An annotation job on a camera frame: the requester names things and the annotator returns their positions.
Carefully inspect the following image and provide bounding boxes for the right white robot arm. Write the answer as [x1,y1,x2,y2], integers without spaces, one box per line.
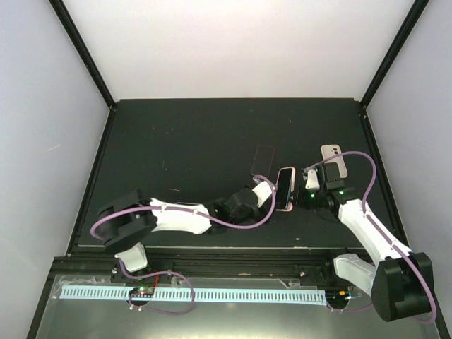
[297,162,437,323]

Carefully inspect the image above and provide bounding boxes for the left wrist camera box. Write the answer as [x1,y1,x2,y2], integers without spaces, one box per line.
[252,175,276,194]

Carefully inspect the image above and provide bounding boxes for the black table mat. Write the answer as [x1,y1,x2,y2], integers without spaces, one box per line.
[76,97,402,249]

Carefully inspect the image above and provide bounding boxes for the light blue slotted cable duct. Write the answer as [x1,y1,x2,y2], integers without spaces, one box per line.
[59,285,327,306]

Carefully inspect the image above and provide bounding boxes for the right small circuit board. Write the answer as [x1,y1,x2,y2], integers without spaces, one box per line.
[326,290,362,300]

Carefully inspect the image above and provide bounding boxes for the left small circuit board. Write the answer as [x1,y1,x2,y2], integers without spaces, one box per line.
[129,287,155,298]

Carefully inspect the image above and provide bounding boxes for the magenta bare phone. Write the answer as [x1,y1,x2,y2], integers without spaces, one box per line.
[251,145,275,177]

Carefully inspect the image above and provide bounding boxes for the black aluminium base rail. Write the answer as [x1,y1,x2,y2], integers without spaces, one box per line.
[49,249,349,285]

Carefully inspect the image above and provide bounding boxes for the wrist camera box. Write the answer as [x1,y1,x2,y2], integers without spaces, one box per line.
[252,175,276,194]
[302,169,320,192]

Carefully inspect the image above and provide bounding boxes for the black frame post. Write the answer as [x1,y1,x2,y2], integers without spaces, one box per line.
[49,0,116,109]
[360,0,430,109]

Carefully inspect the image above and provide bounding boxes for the left black frame post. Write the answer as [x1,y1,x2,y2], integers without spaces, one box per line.
[49,0,116,109]

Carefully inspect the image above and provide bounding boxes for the small circuit board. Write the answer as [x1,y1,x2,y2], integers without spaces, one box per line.
[326,290,362,300]
[129,287,155,298]

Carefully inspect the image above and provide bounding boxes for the right black frame post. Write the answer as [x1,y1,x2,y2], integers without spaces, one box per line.
[360,0,430,109]

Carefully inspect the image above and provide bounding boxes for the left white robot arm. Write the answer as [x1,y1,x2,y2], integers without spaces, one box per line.
[90,176,276,282]

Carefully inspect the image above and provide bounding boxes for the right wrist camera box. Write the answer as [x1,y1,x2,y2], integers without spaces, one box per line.
[302,169,320,192]

